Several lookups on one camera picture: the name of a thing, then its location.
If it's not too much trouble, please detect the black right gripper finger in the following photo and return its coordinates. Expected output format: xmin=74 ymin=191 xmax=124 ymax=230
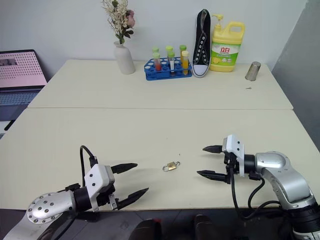
xmin=202 ymin=144 xmax=224 ymax=155
xmin=196 ymin=169 xmax=229 ymax=185

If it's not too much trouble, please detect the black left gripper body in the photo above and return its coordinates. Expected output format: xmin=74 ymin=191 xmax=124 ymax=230
xmin=96 ymin=183 xmax=120 ymax=211

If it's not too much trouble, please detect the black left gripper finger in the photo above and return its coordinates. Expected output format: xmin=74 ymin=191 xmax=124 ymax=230
xmin=116 ymin=187 xmax=150 ymax=211
xmin=110 ymin=162 xmax=139 ymax=175

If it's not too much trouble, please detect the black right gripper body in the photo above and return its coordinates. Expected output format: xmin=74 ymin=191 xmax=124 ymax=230
xmin=223 ymin=150 xmax=239 ymax=185

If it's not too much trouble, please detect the dark rounded shape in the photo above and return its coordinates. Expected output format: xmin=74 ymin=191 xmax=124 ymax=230
xmin=129 ymin=217 xmax=163 ymax=240
xmin=193 ymin=213 xmax=214 ymax=240

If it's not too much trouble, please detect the small brass padlock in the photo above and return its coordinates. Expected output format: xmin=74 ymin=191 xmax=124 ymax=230
xmin=162 ymin=161 xmax=176 ymax=172

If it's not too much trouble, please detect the steel metal cup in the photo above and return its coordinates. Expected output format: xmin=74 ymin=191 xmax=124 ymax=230
xmin=244 ymin=61 xmax=262 ymax=83

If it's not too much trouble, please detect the yellow-capped tube orange liquid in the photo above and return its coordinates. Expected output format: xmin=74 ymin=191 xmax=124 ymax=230
xmin=181 ymin=50 xmax=190 ymax=77

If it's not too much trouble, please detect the green-capped clear tube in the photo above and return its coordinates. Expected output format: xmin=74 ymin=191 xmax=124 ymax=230
xmin=167 ymin=50 xmax=176 ymax=76

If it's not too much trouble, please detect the blue test tube rack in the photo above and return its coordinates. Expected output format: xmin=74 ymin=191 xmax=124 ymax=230
xmin=143 ymin=56 xmax=194 ymax=82

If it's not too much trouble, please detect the yellow detergent pump bottle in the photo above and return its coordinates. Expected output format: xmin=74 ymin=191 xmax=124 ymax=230
xmin=209 ymin=13 xmax=246 ymax=73

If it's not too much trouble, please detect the green-capped tube red liquid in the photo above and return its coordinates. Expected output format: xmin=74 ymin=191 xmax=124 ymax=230
xmin=152 ymin=51 xmax=162 ymax=73

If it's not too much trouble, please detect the white ceramic vase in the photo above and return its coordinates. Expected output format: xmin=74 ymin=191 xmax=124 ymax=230
xmin=113 ymin=40 xmax=137 ymax=75

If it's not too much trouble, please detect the black canvas sneaker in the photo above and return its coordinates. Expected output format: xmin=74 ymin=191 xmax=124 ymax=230
xmin=191 ymin=8 xmax=213 ymax=78

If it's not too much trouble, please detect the open laptop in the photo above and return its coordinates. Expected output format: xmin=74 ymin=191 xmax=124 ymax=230
xmin=0 ymin=48 xmax=49 ymax=123

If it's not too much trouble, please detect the dried flower bouquet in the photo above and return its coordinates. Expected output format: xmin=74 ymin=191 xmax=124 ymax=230
xmin=100 ymin=0 xmax=137 ymax=46

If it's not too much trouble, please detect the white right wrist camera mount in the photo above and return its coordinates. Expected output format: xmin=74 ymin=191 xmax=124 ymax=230
xmin=221 ymin=134 xmax=246 ymax=178

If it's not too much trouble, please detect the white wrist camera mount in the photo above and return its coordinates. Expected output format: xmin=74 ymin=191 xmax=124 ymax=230
xmin=221 ymin=134 xmax=246 ymax=178
xmin=83 ymin=163 xmax=116 ymax=212

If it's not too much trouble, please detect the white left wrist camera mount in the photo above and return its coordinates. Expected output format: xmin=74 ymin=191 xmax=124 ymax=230
xmin=83 ymin=163 xmax=116 ymax=212

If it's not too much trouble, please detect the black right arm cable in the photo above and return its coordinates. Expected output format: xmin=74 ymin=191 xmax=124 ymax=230
xmin=230 ymin=166 xmax=292 ymax=221

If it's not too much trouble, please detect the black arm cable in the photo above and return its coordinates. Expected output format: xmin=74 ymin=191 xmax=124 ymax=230
xmin=79 ymin=144 xmax=98 ymax=187
xmin=230 ymin=166 xmax=292 ymax=221

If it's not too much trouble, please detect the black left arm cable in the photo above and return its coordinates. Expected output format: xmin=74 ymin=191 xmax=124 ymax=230
xmin=79 ymin=144 xmax=98 ymax=187

